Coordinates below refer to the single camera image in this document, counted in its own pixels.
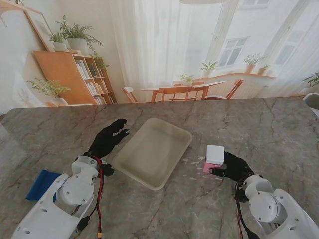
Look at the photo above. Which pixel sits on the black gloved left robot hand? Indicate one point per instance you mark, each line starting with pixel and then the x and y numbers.
pixel 106 142

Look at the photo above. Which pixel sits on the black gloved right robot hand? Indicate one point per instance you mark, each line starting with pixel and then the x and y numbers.
pixel 235 168

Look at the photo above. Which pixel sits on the white square jar cap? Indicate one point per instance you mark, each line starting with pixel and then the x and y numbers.
pixel 215 154

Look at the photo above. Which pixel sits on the pink square jar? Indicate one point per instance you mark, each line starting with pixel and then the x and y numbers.
pixel 208 167

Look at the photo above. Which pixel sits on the cream baking tray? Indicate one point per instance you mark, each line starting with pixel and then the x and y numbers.
pixel 152 154

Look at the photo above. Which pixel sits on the blue plastic scraper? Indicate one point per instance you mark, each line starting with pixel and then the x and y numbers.
pixel 42 184

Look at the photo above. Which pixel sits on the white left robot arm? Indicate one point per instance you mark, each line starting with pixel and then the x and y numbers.
pixel 62 199

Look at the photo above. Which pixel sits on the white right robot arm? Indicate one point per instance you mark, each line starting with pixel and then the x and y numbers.
pixel 271 201

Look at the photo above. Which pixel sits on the printed room scene backdrop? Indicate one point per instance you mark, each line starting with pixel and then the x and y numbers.
pixel 154 49

